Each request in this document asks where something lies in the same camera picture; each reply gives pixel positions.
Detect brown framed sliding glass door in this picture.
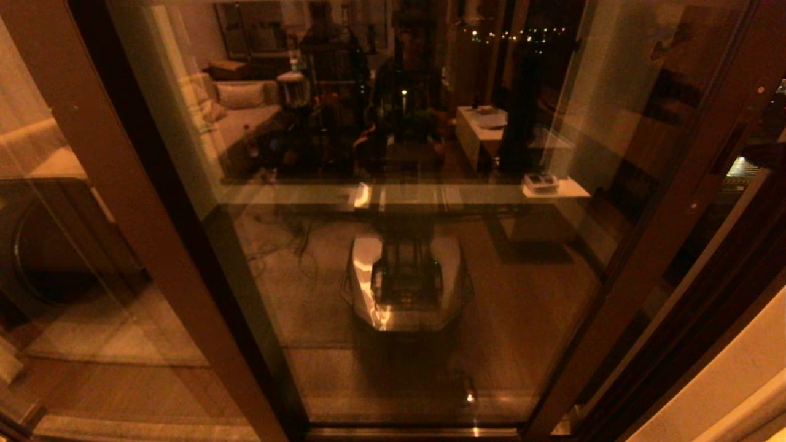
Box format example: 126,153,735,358
104,0,786,442

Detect brown framed fixed glass panel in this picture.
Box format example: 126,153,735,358
0,0,308,442

